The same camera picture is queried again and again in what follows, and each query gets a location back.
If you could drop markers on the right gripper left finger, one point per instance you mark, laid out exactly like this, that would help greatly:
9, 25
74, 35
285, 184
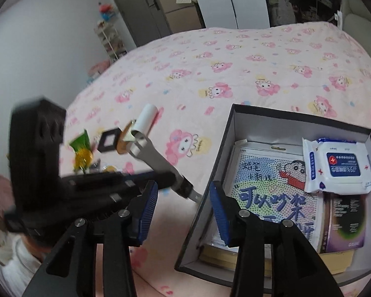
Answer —
70, 268

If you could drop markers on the small black square frame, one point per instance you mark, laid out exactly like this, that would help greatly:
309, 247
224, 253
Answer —
109, 139

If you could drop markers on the white smart watch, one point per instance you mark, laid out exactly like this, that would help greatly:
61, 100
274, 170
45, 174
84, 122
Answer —
142, 149

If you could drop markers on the white paper roll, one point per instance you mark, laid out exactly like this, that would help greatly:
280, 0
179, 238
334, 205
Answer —
145, 120

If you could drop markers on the green yellow snack packet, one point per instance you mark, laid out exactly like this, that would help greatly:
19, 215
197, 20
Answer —
83, 152

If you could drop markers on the purple green book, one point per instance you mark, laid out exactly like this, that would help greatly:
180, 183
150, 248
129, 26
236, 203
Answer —
344, 223

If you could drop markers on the cartoon diamond painting kit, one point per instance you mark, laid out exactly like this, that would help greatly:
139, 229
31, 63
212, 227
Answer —
269, 180

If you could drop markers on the brown wooden comb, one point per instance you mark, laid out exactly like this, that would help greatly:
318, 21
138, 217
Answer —
126, 138

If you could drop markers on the black storage box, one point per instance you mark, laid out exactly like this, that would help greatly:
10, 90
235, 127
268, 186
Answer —
233, 247

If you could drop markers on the white wet wipes pack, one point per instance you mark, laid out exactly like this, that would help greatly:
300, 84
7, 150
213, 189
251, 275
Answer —
336, 166

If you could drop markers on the white shelf rack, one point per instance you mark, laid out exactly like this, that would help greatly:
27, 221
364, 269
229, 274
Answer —
111, 40

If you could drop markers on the pink cartoon print blanket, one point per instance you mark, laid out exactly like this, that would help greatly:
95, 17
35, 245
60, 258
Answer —
194, 78

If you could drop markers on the red blue plush toy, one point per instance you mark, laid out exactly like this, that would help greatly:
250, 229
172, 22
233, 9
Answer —
107, 11

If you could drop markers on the grey door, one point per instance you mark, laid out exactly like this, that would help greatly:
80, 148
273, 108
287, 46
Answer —
144, 19

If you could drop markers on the grey upholstered headboard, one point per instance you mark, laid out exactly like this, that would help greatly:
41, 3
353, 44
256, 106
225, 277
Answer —
356, 21

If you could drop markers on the white wardrobe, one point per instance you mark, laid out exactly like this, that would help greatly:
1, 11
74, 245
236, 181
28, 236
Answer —
235, 14

